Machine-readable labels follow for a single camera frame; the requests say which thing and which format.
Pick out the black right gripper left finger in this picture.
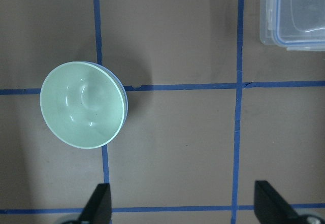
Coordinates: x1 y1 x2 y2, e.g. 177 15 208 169
78 183 112 224

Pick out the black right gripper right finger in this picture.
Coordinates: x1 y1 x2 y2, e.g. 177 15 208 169
254 180 300 224

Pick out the green bowl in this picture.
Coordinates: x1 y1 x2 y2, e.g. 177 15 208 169
39 61 127 149

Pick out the blue bowl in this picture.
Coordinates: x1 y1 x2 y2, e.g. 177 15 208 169
81 62 128 146

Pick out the clear plastic container blue rim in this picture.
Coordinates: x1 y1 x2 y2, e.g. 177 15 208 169
259 0 324 51

